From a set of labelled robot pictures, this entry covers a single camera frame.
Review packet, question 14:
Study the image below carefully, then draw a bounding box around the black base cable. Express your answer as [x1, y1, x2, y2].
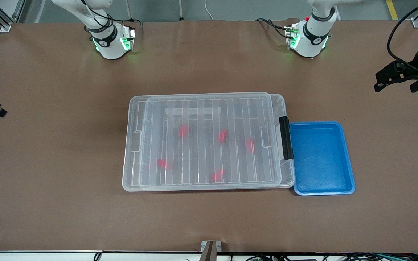
[77, 0, 142, 33]
[255, 18, 291, 40]

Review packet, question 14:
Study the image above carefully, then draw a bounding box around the black right base cable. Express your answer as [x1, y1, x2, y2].
[77, 0, 142, 33]

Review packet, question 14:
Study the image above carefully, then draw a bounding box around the black left base cable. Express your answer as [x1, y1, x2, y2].
[255, 18, 291, 40]

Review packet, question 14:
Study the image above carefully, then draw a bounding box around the clear plastic box lid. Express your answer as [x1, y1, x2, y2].
[122, 92, 282, 192]

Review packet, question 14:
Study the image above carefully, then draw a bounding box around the large table cover mat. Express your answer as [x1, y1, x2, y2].
[0, 18, 418, 253]

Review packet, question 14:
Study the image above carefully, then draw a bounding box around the clear plastic storage box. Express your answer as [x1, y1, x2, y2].
[140, 94, 296, 190]

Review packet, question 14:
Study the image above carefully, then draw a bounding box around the black box latch handle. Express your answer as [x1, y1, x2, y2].
[279, 116, 294, 161]

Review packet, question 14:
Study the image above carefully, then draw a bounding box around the blue plastic tray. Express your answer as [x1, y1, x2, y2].
[289, 121, 356, 196]

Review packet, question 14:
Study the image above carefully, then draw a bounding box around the metal table edge bracket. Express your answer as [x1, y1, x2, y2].
[200, 241, 223, 261]

